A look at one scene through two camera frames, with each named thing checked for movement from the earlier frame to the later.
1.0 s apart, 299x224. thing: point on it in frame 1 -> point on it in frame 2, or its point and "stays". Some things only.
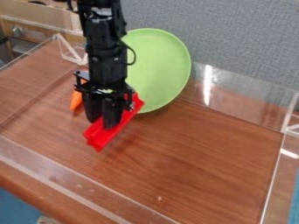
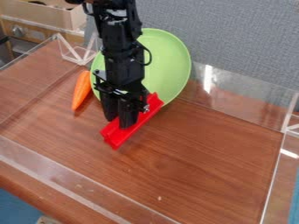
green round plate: [160, 75] stays
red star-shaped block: [98, 136] -> [115, 133]
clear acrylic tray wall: [213, 161] stays
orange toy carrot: [78, 100] stays
